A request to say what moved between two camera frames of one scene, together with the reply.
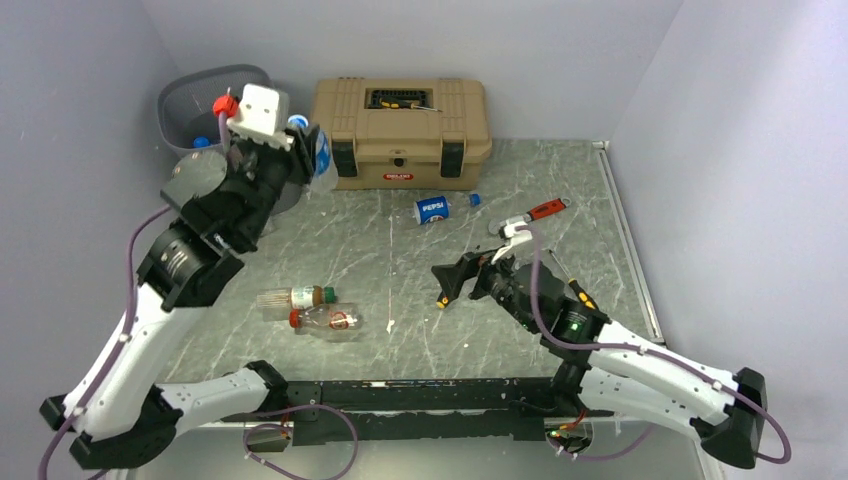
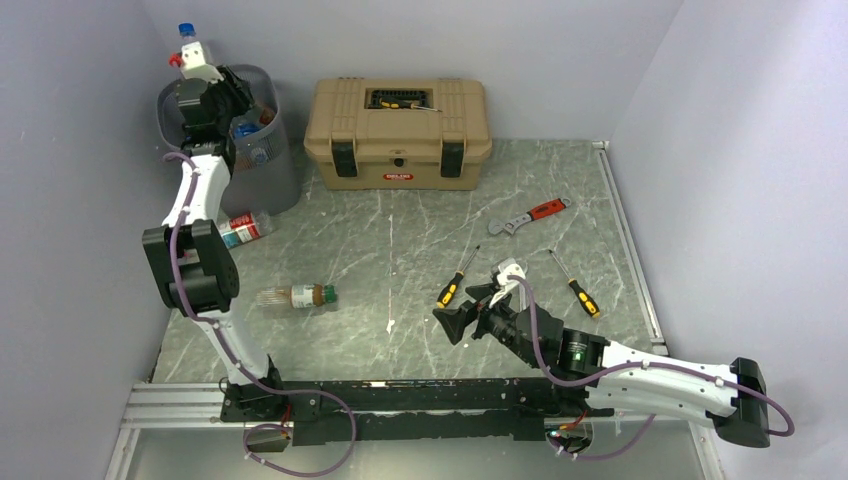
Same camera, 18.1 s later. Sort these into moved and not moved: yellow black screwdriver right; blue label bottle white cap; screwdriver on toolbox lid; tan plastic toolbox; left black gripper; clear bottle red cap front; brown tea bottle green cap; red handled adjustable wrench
Moved: left black gripper; clear bottle red cap front; blue label bottle white cap
Not moved: brown tea bottle green cap; screwdriver on toolbox lid; tan plastic toolbox; red handled adjustable wrench; yellow black screwdriver right
